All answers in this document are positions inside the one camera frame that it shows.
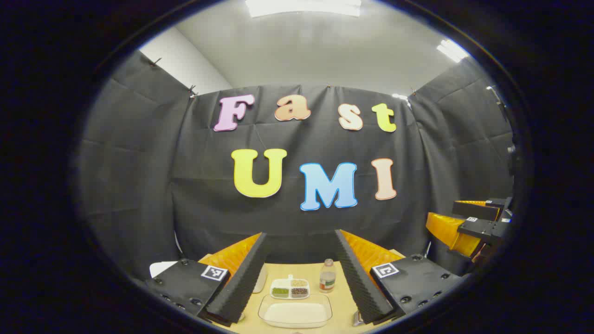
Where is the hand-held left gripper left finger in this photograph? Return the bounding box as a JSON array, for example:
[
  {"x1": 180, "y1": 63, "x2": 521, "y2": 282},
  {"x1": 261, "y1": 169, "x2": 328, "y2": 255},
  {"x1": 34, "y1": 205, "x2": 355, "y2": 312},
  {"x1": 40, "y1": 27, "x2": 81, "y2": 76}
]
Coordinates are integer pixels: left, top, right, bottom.
[{"x1": 145, "y1": 232, "x2": 270, "y2": 327}]

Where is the clear plastic bottle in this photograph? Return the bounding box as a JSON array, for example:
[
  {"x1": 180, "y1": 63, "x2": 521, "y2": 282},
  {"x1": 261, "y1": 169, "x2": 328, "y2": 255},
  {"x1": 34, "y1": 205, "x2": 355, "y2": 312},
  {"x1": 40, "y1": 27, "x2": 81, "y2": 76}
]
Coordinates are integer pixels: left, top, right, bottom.
[{"x1": 319, "y1": 259, "x2": 336, "y2": 294}]

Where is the black metal stand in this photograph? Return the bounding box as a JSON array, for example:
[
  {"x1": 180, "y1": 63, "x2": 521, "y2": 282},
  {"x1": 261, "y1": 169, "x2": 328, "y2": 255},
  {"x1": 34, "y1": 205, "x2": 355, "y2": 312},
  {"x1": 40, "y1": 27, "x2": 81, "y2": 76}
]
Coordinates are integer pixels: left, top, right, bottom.
[{"x1": 486, "y1": 86, "x2": 517, "y2": 177}]

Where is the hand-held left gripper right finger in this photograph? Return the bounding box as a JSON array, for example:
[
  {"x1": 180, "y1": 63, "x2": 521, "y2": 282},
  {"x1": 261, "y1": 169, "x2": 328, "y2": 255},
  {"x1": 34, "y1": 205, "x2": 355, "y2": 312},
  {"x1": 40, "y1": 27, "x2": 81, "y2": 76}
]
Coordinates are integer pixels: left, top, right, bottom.
[{"x1": 334, "y1": 229, "x2": 465, "y2": 325}]

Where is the white divided dish of beans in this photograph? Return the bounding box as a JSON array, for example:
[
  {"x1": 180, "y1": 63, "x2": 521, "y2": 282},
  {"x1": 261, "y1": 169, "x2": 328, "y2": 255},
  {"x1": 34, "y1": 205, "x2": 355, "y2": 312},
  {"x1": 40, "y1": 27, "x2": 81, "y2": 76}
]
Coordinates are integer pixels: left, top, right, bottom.
[{"x1": 270, "y1": 275, "x2": 310, "y2": 300}]

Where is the white rice cooker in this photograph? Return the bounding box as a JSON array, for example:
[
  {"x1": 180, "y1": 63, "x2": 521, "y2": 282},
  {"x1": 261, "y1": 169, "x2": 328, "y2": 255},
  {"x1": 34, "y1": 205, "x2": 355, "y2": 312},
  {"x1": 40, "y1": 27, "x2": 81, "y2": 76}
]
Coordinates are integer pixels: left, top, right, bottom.
[{"x1": 149, "y1": 261, "x2": 179, "y2": 279}]

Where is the black backdrop cloth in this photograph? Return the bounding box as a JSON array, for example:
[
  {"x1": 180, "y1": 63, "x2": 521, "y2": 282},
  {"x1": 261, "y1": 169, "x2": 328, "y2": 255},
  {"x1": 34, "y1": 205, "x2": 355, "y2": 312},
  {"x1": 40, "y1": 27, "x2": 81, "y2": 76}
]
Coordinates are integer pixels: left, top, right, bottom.
[{"x1": 74, "y1": 49, "x2": 516, "y2": 283}]

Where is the clear tray of white rice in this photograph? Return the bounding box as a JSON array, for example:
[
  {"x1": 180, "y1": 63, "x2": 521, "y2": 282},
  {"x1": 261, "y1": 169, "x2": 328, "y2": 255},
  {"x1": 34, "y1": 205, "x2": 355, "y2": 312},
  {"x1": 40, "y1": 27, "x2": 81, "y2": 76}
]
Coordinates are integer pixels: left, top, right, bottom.
[{"x1": 258, "y1": 293, "x2": 333, "y2": 329}]

